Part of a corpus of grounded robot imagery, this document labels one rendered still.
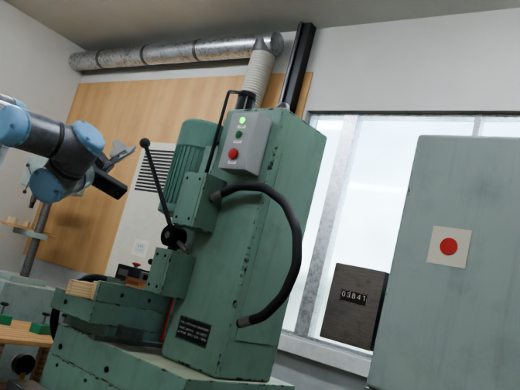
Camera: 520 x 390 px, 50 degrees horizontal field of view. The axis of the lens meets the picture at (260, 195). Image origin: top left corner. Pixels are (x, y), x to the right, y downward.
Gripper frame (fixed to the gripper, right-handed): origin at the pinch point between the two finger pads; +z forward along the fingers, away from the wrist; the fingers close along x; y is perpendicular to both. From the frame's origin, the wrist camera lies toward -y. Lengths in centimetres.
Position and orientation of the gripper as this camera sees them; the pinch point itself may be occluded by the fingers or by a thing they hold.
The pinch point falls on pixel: (121, 162)
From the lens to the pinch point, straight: 173.4
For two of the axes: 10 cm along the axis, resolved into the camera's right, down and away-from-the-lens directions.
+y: -6.5, -7.6, -0.3
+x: -7.1, 6.0, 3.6
